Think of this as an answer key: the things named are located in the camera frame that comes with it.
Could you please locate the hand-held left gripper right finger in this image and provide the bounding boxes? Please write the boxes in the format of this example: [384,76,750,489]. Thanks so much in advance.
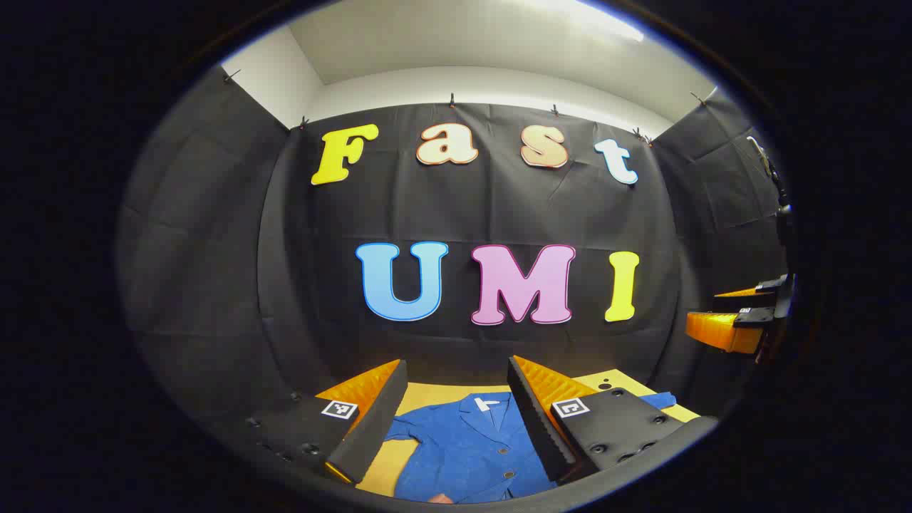
[507,354,690,485]

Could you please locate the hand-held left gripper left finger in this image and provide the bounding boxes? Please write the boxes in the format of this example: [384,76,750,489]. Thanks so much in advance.
[246,358,409,485]

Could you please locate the blue corduroy jacket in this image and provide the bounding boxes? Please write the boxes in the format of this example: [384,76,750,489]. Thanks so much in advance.
[385,390,678,504]

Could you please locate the black backdrop cloth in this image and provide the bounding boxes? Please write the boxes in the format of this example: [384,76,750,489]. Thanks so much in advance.
[118,64,792,442]

